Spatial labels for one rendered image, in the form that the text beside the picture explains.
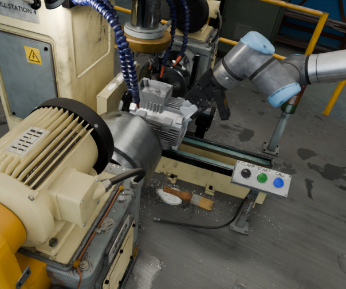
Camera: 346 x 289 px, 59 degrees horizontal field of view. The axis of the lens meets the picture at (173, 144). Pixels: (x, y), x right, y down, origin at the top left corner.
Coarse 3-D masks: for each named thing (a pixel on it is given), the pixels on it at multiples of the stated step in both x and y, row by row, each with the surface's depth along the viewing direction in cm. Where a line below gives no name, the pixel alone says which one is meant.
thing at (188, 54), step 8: (176, 48) 135; (176, 56) 129; (184, 56) 132; (192, 56) 137; (160, 64) 128; (168, 64) 127; (176, 64) 126; (184, 64) 128; (192, 64) 134; (144, 72) 132; (152, 72) 131; (168, 72) 129; (176, 72) 128; (184, 72) 127; (200, 72) 142; (160, 80) 132; (168, 80) 131; (176, 80) 130; (184, 80) 129; (176, 88) 128; (184, 88) 131; (176, 96) 134
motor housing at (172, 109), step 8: (168, 104) 111; (176, 104) 111; (136, 112) 112; (152, 112) 111; (168, 112) 110; (176, 112) 110; (152, 120) 109; (160, 120) 109; (160, 128) 110; (176, 128) 109; (184, 128) 124; (160, 136) 111; (168, 136) 110; (176, 136) 110; (176, 144) 113
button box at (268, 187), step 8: (240, 168) 94; (248, 168) 94; (256, 168) 94; (264, 168) 93; (232, 176) 96; (240, 176) 93; (256, 176) 93; (272, 176) 93; (280, 176) 92; (288, 176) 92; (240, 184) 94; (248, 184) 93; (256, 184) 92; (264, 184) 92; (272, 184) 92; (288, 184) 92; (264, 192) 95; (272, 192) 92; (280, 192) 91
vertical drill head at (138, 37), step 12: (132, 0) 91; (144, 0) 89; (156, 0) 90; (132, 12) 93; (144, 12) 91; (156, 12) 93; (132, 24) 95; (144, 24) 93; (156, 24) 95; (132, 36) 95; (144, 36) 94; (156, 36) 95; (168, 36) 99; (132, 48) 94; (144, 48) 94; (156, 48) 95
